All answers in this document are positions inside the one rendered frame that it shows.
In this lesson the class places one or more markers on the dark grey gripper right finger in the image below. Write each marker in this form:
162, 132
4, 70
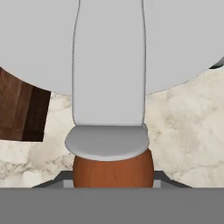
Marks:
162, 178

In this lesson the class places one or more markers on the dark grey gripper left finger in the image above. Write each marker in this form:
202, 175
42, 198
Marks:
62, 177

